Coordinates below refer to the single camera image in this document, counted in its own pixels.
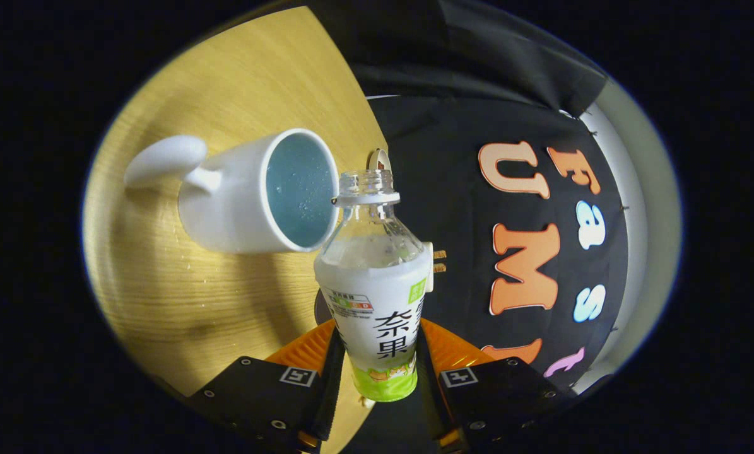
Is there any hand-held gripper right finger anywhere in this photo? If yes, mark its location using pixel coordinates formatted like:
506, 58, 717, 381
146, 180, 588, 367
418, 318, 570, 450

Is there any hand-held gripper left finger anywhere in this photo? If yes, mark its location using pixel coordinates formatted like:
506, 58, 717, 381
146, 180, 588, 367
187, 320, 346, 451

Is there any clear juice bottle white label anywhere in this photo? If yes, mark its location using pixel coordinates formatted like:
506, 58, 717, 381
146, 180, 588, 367
314, 169, 434, 402

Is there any white ceramic cup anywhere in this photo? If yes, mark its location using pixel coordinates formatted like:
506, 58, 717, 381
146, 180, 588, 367
124, 129, 341, 254

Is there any wooden table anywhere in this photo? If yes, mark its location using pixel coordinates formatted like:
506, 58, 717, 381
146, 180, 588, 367
83, 6, 390, 454

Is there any white toaster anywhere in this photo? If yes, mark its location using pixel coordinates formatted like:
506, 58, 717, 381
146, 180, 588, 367
422, 243, 436, 293

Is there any black backdrop cloth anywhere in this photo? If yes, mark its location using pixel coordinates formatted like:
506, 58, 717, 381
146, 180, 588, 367
307, 0, 630, 392

